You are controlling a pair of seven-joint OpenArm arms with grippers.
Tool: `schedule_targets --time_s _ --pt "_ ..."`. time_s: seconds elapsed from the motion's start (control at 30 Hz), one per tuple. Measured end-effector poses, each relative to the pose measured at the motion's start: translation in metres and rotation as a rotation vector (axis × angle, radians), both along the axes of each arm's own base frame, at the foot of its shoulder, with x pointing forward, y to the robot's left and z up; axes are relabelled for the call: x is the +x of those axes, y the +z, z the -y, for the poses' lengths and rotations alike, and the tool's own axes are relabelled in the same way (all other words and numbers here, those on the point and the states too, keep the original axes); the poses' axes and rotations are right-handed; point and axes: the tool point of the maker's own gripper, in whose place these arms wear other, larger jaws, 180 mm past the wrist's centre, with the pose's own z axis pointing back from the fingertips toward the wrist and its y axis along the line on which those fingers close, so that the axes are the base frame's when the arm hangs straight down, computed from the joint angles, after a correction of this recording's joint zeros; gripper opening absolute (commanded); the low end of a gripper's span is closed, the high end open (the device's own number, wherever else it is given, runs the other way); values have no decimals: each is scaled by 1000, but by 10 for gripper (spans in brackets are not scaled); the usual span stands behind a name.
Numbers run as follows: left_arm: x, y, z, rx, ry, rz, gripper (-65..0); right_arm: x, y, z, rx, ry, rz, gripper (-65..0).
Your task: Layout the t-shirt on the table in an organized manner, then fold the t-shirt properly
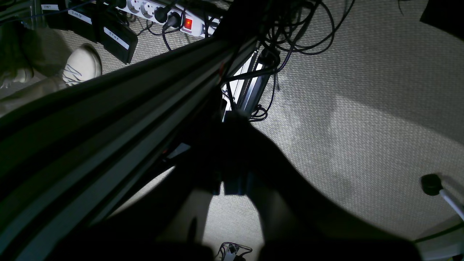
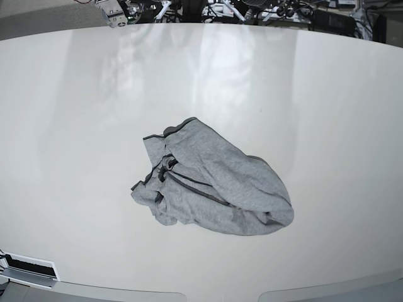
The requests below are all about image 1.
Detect black rubber chair foot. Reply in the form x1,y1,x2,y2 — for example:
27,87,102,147
420,173,443,196

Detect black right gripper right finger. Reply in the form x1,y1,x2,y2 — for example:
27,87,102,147
223,120,413,261

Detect aluminium table frame rail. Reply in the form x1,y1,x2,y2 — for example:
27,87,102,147
1,37,256,261

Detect black cable bundle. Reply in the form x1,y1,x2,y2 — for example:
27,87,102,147
217,0,356,122

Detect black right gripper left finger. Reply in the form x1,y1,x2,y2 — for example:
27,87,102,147
91,148,218,261

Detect black labelled foot pedals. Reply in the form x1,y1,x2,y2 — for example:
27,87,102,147
39,0,138,64

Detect white sneaker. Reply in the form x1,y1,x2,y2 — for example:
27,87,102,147
62,43,103,86

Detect white power strip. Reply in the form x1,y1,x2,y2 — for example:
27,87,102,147
119,0,225,38

